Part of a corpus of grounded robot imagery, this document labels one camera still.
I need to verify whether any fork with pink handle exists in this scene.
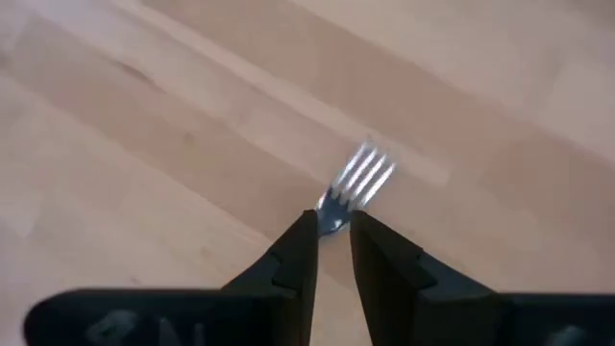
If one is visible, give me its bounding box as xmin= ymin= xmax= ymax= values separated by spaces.
xmin=314 ymin=140 xmax=398 ymax=237

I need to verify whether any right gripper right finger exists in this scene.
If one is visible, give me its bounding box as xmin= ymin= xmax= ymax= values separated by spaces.
xmin=349 ymin=209 xmax=615 ymax=346

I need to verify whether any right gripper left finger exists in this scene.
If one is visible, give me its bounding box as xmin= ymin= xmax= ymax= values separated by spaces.
xmin=23 ymin=209 xmax=321 ymax=346

